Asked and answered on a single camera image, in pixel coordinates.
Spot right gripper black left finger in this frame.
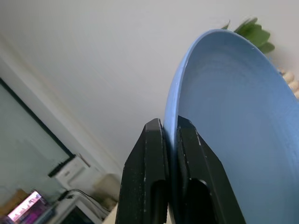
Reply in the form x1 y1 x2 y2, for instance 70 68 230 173
115 118 170 224

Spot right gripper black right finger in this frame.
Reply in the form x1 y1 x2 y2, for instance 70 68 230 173
169 114 247 224

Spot blue plate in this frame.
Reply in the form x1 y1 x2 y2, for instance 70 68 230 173
163 28 299 224

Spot grey white machine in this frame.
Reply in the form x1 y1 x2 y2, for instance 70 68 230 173
58 189 110 224

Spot white cabinet appliance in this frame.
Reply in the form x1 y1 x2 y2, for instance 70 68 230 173
48 155 105 189

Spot lit pink screen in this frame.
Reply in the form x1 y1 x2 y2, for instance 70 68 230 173
7 190 51 222

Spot black framed glass panel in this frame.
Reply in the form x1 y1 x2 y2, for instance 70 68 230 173
0 78 77 201

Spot white bubble plant pot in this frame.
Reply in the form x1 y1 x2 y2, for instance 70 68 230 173
278 67 299 98

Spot green leafy plant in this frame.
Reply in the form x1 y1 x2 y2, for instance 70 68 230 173
221 16 276 54

